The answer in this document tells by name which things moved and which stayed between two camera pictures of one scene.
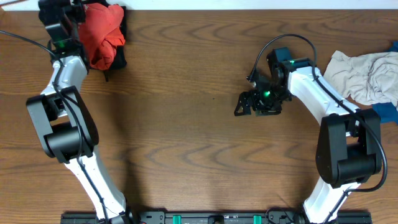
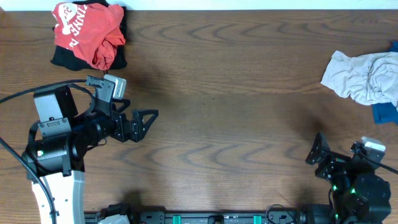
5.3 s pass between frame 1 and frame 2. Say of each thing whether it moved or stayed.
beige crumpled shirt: stayed
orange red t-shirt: stayed
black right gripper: moved
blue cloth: stayed
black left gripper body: moved
